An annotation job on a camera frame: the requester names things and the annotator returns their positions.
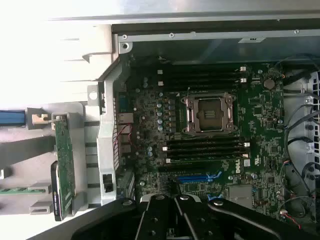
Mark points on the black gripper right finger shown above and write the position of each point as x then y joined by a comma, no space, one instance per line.
200,225

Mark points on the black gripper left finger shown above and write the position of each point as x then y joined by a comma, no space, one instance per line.
155,225

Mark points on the blue expansion slot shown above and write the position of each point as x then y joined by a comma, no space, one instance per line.
195,179

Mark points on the silver chipset heatsink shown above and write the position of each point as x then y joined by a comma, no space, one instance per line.
240,195

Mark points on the black RAM slot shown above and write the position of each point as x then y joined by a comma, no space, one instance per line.
200,68
205,155
200,79
168,161
200,74
205,143
200,85
205,149

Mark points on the black grey PC case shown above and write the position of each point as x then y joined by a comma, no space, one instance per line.
106,140

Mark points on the green motherboard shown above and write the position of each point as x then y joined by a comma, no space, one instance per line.
260,140

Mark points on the metal CPU socket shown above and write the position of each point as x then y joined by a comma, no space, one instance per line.
210,112

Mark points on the grey plastic parts rack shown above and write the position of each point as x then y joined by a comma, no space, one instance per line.
77,125

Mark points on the green RAM stick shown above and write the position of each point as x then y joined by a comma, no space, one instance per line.
22,191

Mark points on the silver coin battery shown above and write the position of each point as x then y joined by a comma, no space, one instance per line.
270,84

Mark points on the hard disk with blue caddy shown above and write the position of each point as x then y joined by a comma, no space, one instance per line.
12,117

